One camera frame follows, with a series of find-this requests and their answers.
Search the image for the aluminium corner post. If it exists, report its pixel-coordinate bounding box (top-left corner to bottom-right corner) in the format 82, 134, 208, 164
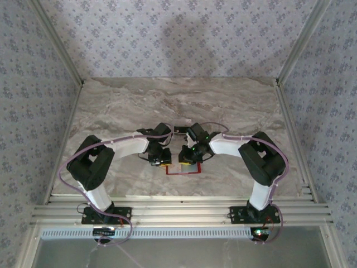
29, 0, 85, 84
277, 0, 333, 84

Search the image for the left aluminium table rail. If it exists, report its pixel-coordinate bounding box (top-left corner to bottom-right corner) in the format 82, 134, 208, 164
44, 80, 86, 204

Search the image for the grey metal panel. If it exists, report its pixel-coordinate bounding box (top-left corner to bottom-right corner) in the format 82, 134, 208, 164
32, 226, 334, 268

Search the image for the aluminium table rail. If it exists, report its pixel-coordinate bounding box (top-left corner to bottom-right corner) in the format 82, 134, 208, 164
274, 80, 319, 204
44, 80, 86, 204

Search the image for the right aluminium corner post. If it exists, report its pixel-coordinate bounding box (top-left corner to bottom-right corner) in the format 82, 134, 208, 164
277, 0, 333, 84

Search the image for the grey slotted cable duct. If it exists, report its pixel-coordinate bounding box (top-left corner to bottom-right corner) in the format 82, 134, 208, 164
40, 226, 253, 240

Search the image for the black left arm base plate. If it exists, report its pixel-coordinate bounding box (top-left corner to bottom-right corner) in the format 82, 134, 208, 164
81, 205, 132, 225

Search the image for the red card holder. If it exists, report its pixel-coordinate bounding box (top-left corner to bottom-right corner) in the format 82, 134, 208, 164
166, 160, 202, 176

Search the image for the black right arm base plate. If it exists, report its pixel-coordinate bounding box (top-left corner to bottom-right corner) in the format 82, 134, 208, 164
229, 205, 281, 224

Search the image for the left black controller board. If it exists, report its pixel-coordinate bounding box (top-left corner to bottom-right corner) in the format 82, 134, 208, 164
93, 227, 117, 237

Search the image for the aluminium front rail bed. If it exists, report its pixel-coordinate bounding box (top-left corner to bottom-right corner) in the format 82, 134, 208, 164
30, 195, 334, 227

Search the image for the left aluminium corner post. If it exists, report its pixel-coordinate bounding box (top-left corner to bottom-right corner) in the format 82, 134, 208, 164
29, 0, 85, 84

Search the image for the thin pink wire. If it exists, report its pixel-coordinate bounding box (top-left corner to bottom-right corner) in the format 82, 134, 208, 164
115, 244, 142, 268

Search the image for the right controller board green light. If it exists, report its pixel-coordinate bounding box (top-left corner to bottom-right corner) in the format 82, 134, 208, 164
250, 227, 273, 238

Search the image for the right aluminium table rail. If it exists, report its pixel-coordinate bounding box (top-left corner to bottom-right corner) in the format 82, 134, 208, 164
274, 80, 319, 204

